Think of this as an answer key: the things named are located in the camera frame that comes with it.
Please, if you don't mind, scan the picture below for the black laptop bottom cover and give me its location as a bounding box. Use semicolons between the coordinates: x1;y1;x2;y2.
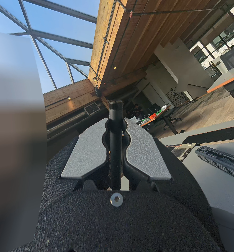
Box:
165;143;196;162

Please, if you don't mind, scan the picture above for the black electric screwdriver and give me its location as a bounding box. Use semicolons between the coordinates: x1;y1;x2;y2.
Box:
109;100;124;190

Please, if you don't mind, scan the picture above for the grey desk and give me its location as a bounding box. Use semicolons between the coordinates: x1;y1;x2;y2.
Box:
159;118;234;252

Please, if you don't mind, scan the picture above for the dark grey screwdriver bit tray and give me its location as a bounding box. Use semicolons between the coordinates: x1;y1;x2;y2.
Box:
195;146;234;180

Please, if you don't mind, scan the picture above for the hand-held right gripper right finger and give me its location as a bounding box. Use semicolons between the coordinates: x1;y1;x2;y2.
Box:
122;118;172;181

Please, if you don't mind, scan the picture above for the black-framed window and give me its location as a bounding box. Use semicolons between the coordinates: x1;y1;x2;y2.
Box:
189;0;234;77

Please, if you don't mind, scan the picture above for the white air vent grille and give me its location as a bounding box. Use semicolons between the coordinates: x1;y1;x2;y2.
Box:
83;102;101;116

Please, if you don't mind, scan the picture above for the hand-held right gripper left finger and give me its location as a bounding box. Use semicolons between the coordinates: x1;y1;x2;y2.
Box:
61;118;110;179

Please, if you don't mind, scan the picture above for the black air duct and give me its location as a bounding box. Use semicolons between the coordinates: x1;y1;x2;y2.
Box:
47;102;109;138

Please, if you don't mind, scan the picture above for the orange-edged grey table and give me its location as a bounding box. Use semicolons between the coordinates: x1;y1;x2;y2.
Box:
207;71;234;103

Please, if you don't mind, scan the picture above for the black camera tripod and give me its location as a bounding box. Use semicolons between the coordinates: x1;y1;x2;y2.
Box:
169;89;188;107

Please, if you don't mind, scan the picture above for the black office chair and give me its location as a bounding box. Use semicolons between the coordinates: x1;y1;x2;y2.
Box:
163;109;183;130

